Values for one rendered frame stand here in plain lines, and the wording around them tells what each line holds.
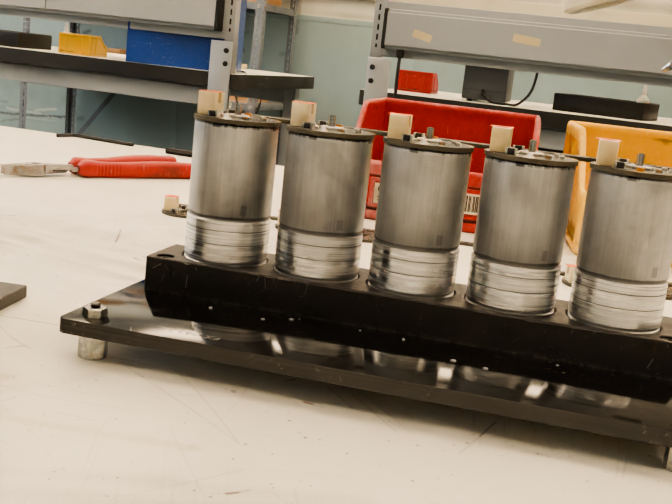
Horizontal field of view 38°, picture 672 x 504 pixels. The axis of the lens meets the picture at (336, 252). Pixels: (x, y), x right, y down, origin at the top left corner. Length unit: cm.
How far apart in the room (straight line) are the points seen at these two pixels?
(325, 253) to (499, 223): 5
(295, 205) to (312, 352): 5
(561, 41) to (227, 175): 224
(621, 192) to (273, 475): 12
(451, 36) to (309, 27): 238
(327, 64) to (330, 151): 456
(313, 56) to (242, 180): 458
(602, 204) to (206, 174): 11
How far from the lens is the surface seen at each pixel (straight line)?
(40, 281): 34
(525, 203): 26
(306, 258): 27
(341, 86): 481
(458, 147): 27
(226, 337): 25
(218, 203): 28
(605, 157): 27
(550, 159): 26
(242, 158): 28
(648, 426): 23
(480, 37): 252
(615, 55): 249
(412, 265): 27
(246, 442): 22
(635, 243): 26
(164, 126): 516
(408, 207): 26
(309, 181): 27
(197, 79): 277
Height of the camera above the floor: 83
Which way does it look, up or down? 11 degrees down
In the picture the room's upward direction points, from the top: 6 degrees clockwise
